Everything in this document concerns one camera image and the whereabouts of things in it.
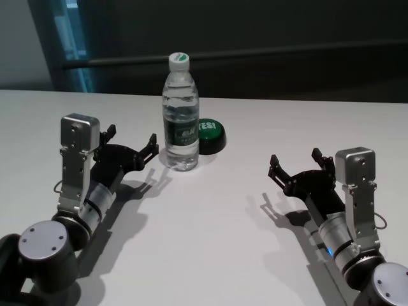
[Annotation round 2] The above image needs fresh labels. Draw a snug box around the green YES button black base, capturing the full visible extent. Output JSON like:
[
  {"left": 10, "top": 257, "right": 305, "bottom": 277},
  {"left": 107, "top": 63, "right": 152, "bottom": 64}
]
[{"left": 197, "top": 118, "right": 228, "bottom": 156}]

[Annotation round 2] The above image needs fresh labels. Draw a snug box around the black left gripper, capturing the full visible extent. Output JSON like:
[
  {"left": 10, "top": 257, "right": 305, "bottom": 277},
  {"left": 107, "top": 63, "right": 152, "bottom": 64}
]
[{"left": 91, "top": 124, "right": 159, "bottom": 192}]

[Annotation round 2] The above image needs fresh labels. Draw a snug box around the grey horizontal handrail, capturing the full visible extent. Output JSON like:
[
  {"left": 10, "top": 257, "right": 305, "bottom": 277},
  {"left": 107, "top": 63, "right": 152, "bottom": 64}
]
[{"left": 62, "top": 47, "right": 408, "bottom": 69}]

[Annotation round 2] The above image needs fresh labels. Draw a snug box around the clear water bottle green label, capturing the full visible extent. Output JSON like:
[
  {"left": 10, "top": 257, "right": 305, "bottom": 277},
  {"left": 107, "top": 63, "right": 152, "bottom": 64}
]
[{"left": 162, "top": 52, "right": 201, "bottom": 172}]

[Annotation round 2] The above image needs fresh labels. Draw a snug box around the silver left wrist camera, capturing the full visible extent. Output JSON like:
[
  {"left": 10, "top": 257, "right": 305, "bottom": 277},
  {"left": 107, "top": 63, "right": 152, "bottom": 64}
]
[{"left": 57, "top": 112, "right": 101, "bottom": 221}]

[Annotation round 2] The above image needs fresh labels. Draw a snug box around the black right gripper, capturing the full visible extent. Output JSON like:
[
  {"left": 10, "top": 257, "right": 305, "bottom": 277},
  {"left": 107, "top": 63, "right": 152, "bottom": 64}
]
[{"left": 268, "top": 147, "right": 347, "bottom": 221}]

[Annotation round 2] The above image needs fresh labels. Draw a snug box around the glass window strip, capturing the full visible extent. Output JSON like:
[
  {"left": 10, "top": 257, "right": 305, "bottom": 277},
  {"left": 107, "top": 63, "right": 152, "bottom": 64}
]
[{"left": 52, "top": 0, "right": 97, "bottom": 94}]

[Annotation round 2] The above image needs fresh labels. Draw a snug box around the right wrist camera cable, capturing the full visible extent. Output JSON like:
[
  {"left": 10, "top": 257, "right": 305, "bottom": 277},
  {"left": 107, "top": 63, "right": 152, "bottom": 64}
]
[{"left": 374, "top": 212, "right": 388, "bottom": 231}]

